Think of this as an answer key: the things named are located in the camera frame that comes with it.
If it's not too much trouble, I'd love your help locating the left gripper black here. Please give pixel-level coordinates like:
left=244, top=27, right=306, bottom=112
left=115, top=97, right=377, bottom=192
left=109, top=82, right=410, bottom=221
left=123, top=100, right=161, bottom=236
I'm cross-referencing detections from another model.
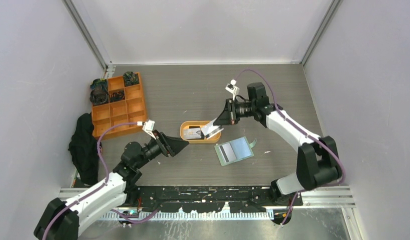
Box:
left=135, top=129, right=189, bottom=169

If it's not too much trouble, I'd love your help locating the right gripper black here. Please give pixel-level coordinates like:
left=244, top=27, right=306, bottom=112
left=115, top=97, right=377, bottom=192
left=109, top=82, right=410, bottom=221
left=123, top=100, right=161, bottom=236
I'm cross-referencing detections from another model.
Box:
left=214, top=98, right=256, bottom=126

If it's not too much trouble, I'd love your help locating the white magnetic stripe card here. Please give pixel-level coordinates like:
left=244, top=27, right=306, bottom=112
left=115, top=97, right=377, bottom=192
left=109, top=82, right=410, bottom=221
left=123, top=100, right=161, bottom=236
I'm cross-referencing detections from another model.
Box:
left=201, top=120, right=223, bottom=139

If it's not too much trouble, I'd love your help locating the orange oval tray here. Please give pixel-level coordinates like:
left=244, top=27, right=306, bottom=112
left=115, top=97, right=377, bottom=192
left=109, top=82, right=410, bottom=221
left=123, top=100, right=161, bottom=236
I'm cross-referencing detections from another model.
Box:
left=180, top=121, right=221, bottom=144

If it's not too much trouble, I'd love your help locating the silver credit card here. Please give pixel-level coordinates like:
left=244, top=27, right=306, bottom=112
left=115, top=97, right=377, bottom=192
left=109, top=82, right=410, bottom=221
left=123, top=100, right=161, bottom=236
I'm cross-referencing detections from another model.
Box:
left=218, top=143, right=237, bottom=163

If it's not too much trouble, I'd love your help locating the green card holder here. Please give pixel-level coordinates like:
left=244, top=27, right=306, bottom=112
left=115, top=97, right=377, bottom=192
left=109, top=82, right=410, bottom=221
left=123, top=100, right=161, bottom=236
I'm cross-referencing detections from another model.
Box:
left=214, top=136, right=257, bottom=166

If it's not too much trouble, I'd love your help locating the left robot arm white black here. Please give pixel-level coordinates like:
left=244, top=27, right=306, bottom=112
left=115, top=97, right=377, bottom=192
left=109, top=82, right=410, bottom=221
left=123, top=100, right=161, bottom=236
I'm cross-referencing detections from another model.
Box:
left=34, top=130, right=189, bottom=240

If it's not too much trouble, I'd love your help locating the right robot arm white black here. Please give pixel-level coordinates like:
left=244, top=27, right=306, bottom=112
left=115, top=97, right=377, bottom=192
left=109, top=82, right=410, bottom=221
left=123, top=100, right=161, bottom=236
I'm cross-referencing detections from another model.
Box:
left=212, top=80, right=344, bottom=206

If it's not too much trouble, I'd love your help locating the orange compartment organizer box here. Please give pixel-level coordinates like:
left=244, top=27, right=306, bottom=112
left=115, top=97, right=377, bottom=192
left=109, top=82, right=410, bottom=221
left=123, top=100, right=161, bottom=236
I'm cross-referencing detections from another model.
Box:
left=91, top=72, right=148, bottom=140

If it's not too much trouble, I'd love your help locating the dark item middle compartment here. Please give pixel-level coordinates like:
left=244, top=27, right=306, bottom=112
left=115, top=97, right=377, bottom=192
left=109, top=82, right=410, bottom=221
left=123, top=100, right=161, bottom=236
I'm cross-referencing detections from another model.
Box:
left=109, top=90, right=125, bottom=103

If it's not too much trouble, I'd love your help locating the dark rolled item top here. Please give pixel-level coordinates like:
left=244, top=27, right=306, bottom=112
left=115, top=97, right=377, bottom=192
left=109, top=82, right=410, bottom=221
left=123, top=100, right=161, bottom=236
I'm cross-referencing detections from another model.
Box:
left=123, top=71, right=139, bottom=87

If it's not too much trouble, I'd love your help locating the dark rolled item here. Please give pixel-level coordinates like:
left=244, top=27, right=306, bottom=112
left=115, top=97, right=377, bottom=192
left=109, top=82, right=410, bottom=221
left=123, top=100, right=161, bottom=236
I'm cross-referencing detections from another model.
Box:
left=90, top=78, right=108, bottom=92
left=90, top=89, right=109, bottom=106
left=123, top=71, right=139, bottom=87

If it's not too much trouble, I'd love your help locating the dark rolled item left lower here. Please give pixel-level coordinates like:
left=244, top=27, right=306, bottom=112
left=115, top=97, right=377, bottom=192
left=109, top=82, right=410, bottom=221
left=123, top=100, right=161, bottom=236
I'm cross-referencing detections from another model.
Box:
left=90, top=89, right=109, bottom=106

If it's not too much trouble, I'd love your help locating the black cloth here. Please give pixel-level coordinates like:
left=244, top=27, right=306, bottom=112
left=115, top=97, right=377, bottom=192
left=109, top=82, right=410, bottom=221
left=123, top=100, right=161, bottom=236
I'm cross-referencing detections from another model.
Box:
left=68, top=113, right=99, bottom=186

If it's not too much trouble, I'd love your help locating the dark rolled item left upper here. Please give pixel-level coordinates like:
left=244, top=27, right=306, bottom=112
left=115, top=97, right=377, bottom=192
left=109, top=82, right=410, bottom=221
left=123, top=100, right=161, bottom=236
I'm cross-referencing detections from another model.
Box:
left=90, top=78, right=108, bottom=92

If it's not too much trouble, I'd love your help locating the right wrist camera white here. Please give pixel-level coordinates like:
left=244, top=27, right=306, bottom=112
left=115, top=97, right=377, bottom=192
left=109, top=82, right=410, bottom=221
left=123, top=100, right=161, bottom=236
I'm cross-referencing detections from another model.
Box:
left=225, top=79, right=240, bottom=100

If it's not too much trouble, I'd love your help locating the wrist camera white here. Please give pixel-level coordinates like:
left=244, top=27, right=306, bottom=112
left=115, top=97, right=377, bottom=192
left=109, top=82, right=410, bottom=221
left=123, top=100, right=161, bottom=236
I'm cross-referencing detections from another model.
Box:
left=137, top=119, right=156, bottom=139
left=225, top=79, right=240, bottom=100

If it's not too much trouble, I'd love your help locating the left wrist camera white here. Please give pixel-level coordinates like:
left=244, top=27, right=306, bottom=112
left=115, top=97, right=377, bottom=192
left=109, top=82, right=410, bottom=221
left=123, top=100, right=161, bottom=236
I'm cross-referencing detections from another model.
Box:
left=137, top=119, right=156, bottom=139

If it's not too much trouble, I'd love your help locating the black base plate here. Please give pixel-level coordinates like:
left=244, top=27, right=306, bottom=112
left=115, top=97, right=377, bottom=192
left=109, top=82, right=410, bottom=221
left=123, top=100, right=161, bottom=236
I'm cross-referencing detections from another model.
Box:
left=121, top=185, right=302, bottom=214

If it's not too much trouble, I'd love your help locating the white slotted cable duct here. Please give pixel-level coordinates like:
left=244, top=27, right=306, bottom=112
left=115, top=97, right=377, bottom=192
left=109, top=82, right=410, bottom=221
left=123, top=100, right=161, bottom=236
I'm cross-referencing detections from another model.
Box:
left=96, top=207, right=274, bottom=221

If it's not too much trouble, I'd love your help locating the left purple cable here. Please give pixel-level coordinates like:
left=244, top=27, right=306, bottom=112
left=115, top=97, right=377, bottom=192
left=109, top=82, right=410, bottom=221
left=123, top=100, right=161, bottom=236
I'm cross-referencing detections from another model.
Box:
left=41, top=121, right=159, bottom=240

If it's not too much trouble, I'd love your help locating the aluminium frame rail right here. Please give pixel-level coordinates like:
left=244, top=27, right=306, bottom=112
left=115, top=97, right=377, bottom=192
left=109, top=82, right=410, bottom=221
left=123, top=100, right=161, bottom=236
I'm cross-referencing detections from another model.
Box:
left=300, top=0, right=343, bottom=67

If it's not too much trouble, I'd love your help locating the aluminium frame rail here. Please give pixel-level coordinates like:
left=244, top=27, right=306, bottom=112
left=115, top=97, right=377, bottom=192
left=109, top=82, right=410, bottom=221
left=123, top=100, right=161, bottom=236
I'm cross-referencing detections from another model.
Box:
left=62, top=0, right=113, bottom=70
left=300, top=0, right=343, bottom=67

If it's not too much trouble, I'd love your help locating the aluminium frame rail left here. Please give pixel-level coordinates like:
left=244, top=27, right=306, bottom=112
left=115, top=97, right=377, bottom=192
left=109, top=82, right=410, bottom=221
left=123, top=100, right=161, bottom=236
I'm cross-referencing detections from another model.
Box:
left=62, top=0, right=113, bottom=70

